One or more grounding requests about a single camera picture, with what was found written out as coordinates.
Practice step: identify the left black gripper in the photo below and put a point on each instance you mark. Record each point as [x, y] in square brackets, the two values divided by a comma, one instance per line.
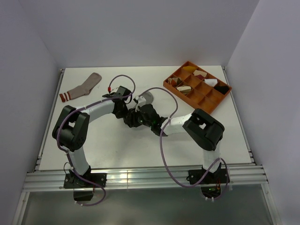
[122, 115]

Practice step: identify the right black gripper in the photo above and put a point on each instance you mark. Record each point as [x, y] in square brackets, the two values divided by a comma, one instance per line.
[131, 118]

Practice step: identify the grey sock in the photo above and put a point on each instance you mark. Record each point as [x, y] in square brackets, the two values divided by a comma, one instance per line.
[148, 97]

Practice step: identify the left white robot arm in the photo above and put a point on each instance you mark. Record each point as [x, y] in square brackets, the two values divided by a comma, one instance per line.
[71, 128]

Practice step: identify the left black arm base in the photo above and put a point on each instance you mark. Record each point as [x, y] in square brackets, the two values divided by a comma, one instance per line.
[84, 188]

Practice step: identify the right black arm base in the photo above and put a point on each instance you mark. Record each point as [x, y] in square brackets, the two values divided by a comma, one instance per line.
[214, 180]

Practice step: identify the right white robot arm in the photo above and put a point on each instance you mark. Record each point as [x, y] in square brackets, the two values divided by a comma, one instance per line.
[206, 131]

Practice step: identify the beige sock with red stripes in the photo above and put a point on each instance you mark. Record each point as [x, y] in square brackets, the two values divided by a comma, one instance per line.
[81, 90]

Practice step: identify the brown patterned rolled sock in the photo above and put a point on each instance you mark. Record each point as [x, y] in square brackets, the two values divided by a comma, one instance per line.
[174, 81]

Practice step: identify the beige brown rolled sock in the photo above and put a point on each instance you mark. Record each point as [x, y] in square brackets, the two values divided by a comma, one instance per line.
[184, 89]

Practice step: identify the orange compartment tray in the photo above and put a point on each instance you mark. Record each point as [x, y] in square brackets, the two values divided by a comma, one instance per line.
[201, 96]

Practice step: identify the yellow rolled sock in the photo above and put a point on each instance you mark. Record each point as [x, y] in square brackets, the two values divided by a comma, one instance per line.
[189, 69]

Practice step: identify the red beige rolled sock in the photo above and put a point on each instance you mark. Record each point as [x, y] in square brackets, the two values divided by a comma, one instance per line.
[200, 74]

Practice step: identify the white rolled sock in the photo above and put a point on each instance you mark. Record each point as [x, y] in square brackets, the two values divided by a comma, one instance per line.
[211, 82]

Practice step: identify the black rolled sock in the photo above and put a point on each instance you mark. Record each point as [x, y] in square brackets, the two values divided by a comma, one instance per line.
[222, 89]

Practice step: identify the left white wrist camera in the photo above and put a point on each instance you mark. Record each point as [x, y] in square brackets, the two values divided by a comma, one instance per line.
[112, 90]

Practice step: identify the aluminium frame rail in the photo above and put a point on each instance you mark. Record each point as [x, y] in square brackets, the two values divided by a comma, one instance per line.
[152, 177]

